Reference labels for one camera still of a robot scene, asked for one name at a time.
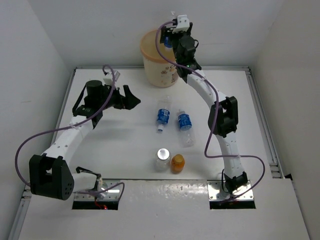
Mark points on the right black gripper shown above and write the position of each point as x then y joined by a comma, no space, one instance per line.
182,33

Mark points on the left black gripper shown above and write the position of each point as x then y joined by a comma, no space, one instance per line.
127,102

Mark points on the blue label bottle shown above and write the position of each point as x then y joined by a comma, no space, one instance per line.
163,113
170,17
186,131

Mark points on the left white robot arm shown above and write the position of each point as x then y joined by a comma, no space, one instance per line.
50,175

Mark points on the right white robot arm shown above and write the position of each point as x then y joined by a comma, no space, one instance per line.
223,116

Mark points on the beige plastic waste bin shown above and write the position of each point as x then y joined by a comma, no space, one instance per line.
159,72

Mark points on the clear jar white lid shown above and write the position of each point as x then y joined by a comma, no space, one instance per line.
162,160

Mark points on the orange juice bottle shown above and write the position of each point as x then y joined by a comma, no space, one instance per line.
177,164

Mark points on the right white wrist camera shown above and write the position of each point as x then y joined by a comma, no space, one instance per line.
181,24

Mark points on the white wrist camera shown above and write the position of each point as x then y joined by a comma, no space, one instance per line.
181,24
108,78

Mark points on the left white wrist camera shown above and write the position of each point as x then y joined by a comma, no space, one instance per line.
108,78

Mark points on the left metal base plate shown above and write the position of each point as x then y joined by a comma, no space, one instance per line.
107,191

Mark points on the metal base plate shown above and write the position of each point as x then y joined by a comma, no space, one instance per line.
107,191
216,193

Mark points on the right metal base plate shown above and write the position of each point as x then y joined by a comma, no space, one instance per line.
216,193

